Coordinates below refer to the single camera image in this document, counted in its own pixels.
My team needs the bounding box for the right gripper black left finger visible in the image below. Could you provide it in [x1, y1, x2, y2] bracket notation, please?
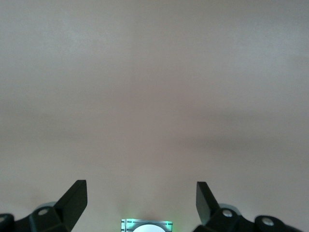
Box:
[0, 180, 88, 232]

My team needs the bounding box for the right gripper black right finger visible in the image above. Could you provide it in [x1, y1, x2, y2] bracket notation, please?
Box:
[194, 181, 304, 232]

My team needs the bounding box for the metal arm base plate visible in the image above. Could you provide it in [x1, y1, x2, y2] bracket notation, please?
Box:
[120, 218, 174, 232]

